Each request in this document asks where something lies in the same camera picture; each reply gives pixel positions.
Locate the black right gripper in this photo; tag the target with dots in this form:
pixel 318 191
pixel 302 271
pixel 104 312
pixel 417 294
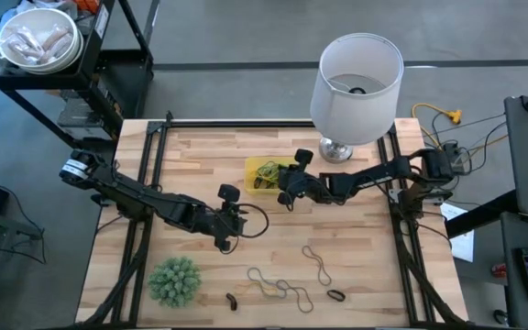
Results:
pixel 305 183

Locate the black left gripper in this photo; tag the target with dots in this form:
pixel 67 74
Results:
pixel 225 222

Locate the green rubber band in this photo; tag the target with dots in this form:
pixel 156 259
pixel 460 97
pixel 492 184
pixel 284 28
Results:
pixel 264 176

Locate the green rubber bands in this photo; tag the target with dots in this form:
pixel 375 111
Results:
pixel 259 183

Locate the pale yellow thin rubber band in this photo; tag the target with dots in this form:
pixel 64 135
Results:
pixel 245 289

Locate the grey thin rubber band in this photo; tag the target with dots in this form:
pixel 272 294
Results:
pixel 264 283

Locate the dark thin rubber band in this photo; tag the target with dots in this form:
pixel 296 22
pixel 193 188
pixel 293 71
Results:
pixel 312 304
pixel 319 264

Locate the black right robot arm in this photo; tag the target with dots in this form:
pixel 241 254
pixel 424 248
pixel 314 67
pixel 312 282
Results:
pixel 369 176

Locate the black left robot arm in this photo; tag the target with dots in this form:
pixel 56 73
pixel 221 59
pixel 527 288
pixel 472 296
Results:
pixel 154 201

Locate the yellow plastic bin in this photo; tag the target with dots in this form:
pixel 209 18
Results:
pixel 251 167

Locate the short thick dark rubber band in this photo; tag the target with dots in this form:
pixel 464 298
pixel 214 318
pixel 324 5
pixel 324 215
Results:
pixel 230 298
pixel 328 295

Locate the green artificial potted plant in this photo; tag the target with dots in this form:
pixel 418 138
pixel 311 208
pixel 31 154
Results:
pixel 174 282

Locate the white shade silver lamp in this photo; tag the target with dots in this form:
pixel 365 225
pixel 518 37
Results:
pixel 355 119

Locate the grey power adapter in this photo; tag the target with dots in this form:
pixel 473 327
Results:
pixel 457 158

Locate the black utility cart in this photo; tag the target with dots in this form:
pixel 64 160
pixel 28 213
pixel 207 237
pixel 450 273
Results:
pixel 122 91

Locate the white paper sheet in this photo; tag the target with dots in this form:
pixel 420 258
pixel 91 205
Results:
pixel 463 243

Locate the grey flat box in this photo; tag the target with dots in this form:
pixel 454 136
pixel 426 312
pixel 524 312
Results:
pixel 78 114

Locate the red can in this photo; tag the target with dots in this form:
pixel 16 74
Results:
pixel 498 271

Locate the white cart label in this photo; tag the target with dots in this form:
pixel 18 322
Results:
pixel 101 20

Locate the plastic wrapped sausage pack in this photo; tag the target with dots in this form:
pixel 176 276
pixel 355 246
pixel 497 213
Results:
pixel 25 43
pixel 55 36

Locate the orange package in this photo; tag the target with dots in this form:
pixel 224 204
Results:
pixel 85 4

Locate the white ceramic bowl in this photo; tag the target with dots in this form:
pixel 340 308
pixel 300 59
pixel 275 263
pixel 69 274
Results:
pixel 39 20

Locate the black aluminium table frame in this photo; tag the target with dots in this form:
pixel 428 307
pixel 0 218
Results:
pixel 200 124

